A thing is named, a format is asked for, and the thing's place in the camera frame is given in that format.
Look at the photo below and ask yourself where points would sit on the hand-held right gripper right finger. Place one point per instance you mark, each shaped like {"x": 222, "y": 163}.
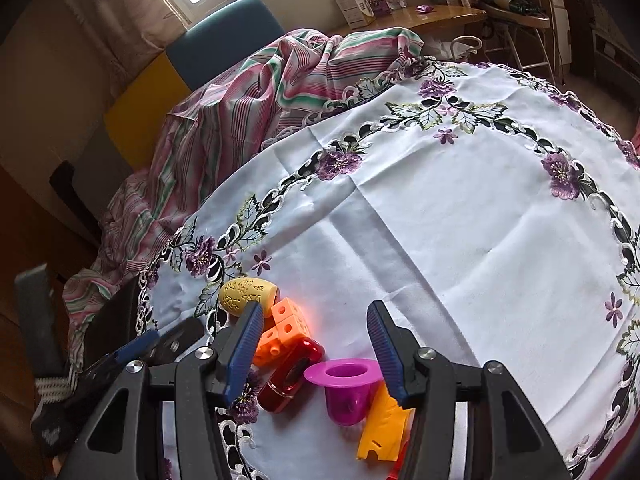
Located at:
{"x": 387, "y": 355}

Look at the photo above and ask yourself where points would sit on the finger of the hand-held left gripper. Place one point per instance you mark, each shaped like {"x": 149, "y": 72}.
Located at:
{"x": 175, "y": 340}
{"x": 135, "y": 346}

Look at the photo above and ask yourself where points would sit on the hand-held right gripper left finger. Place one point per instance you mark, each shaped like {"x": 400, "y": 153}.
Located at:
{"x": 245, "y": 350}

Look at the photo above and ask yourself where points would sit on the orange cube toy block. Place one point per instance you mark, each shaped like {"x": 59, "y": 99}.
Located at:
{"x": 287, "y": 327}

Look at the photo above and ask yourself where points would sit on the yellow egg-shaped toy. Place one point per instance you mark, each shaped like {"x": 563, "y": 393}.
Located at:
{"x": 240, "y": 295}

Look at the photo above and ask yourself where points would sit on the magenta plastic cup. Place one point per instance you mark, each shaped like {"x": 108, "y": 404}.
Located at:
{"x": 345, "y": 400}

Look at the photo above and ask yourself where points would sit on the yellow plastic piece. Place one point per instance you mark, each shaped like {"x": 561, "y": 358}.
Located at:
{"x": 380, "y": 435}

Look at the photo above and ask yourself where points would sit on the person's left forearm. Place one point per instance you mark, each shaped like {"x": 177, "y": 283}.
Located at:
{"x": 50, "y": 425}

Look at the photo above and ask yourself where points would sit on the white embroidered floral tablecloth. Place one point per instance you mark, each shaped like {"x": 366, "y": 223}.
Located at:
{"x": 425, "y": 210}

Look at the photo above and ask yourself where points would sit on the pink green striped bedsheet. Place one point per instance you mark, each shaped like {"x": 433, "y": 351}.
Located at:
{"x": 225, "y": 125}

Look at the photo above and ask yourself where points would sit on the multicolour sofa chair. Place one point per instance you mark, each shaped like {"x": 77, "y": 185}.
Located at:
{"x": 220, "y": 45}

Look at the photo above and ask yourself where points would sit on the beige patterned curtain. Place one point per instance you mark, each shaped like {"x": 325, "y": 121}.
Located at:
{"x": 125, "y": 5}

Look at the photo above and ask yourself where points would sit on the wooden desk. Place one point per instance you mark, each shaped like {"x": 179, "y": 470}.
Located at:
{"x": 440, "y": 17}

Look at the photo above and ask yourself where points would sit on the purple ribbon bow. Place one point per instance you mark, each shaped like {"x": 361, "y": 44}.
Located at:
{"x": 425, "y": 8}

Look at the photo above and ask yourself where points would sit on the purple patterned box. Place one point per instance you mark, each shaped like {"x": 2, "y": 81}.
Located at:
{"x": 377, "y": 1}

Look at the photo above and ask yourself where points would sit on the white carton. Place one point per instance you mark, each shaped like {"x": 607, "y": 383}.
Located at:
{"x": 350, "y": 2}

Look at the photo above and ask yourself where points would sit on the wooden chair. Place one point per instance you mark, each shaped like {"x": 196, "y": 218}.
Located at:
{"x": 520, "y": 17}

